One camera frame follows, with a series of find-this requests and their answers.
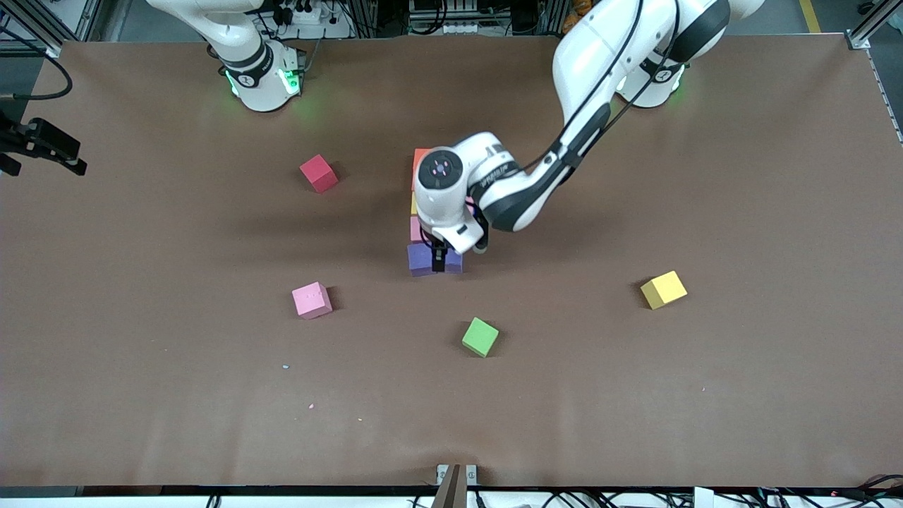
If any green foam cube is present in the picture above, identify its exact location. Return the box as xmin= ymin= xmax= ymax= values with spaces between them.
xmin=461 ymin=316 xmax=500 ymax=358

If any red foam cube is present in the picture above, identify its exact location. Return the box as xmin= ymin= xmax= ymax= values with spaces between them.
xmin=298 ymin=154 xmax=339 ymax=194

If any white rack device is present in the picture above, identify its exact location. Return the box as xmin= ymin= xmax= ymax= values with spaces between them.
xmin=408 ymin=0 xmax=489 ymax=36

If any orange packets pile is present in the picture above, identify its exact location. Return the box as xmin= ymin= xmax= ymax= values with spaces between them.
xmin=562 ymin=0 xmax=593 ymax=36

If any white power strip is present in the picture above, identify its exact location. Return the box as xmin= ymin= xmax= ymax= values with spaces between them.
xmin=272 ymin=2 xmax=324 ymax=26

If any brown paper table cover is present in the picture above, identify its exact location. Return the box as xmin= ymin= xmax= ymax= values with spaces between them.
xmin=0 ymin=34 xmax=903 ymax=489

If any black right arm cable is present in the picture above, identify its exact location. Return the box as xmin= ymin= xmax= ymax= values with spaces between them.
xmin=0 ymin=25 xmax=74 ymax=101

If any aluminium corner frame beam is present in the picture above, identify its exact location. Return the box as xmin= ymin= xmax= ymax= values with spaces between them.
xmin=849 ymin=0 xmax=903 ymax=50
xmin=13 ymin=0 xmax=80 ymax=59

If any metal table edge bracket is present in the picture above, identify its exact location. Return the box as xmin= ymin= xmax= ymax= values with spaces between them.
xmin=435 ymin=464 xmax=478 ymax=508

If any aluminium frame post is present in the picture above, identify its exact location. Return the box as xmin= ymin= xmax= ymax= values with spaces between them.
xmin=351 ymin=0 xmax=379 ymax=38
xmin=542 ymin=0 xmax=569 ymax=36

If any aluminium table side rail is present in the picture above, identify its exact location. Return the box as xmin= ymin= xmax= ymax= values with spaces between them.
xmin=866 ymin=48 xmax=903 ymax=145

